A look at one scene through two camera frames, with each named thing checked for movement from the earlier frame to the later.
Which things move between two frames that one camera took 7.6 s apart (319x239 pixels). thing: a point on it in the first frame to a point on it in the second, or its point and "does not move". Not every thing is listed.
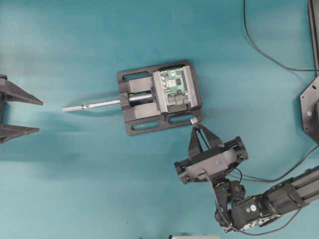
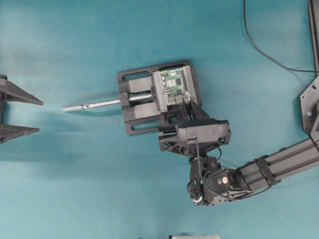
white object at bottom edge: x=197 y=237 does not move
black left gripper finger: x=9 y=132 does not move
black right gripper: x=209 y=157 to x=199 y=130
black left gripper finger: x=9 y=91 does not move
